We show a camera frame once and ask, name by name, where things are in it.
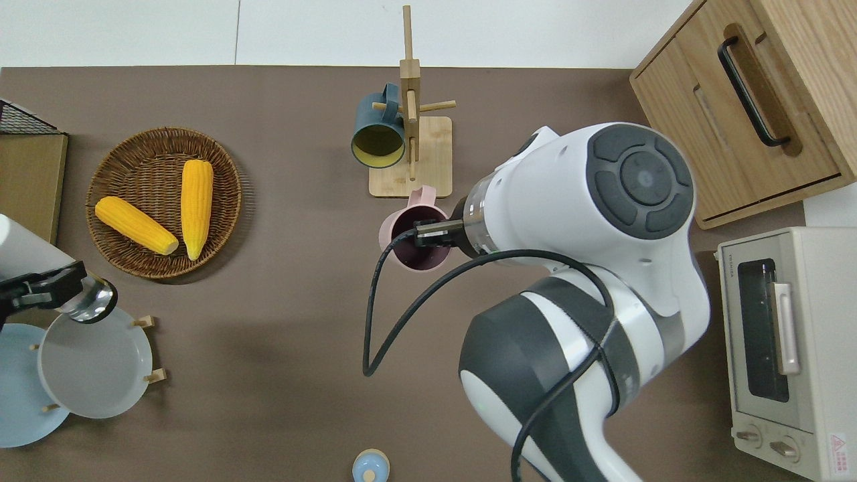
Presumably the pink mug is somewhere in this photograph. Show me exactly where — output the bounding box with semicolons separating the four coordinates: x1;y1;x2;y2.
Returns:
379;186;451;272

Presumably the wooden box with wire basket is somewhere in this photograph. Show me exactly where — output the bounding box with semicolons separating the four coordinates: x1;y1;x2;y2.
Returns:
0;99;69;245

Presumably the white toaster oven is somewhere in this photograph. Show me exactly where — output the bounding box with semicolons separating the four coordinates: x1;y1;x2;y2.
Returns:
715;226;857;482

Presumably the yellow corn cob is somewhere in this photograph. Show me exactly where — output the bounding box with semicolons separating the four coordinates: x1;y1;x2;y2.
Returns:
181;159;214;261
95;195;179;256

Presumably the wooden plate rack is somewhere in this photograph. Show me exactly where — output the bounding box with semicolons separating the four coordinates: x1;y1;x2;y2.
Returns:
29;315;167;412

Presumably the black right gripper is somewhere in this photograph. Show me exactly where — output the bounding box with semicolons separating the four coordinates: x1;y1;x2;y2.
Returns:
415;199;477;260

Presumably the dark blue mug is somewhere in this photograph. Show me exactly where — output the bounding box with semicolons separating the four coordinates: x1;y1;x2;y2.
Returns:
352;82;407;168

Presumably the black cabinet handle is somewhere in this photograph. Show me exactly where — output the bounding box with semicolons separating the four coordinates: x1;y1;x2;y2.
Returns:
718;37;791;147

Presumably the wooden mug tree rack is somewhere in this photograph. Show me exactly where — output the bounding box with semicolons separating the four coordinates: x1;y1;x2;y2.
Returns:
369;5;457;199

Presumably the brown table mat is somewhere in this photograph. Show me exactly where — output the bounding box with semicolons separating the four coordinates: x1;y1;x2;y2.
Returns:
0;66;807;482

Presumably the white oven door handle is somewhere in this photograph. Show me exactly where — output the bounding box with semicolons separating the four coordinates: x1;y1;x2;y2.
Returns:
767;282;801;376

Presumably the light wooden cabinet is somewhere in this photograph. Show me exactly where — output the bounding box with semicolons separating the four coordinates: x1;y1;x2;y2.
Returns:
629;0;857;230

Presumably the grey plate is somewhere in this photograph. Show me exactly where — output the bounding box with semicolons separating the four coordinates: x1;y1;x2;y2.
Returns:
37;303;153;420

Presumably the small blue round bell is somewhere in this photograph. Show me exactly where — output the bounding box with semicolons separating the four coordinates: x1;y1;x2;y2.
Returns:
352;449;390;482

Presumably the brown wicker basket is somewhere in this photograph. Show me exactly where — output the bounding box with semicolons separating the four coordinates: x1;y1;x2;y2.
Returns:
86;127;242;279

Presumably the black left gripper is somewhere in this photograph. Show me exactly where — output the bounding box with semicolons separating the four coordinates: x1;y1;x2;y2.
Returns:
0;260;90;327

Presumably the light blue plate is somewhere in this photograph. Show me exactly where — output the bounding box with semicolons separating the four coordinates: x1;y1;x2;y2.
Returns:
0;323;71;448

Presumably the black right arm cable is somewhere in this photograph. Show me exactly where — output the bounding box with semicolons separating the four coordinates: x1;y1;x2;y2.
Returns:
362;228;620;482

